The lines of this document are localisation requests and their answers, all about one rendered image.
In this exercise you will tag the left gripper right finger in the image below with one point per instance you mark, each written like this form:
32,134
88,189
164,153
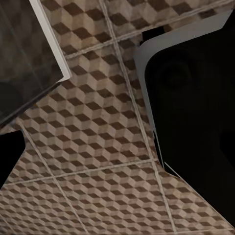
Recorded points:
227,146

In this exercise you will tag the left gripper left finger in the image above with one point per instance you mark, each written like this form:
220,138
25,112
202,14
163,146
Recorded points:
12,145

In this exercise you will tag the shower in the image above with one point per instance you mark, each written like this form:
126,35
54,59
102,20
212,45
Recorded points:
51,38

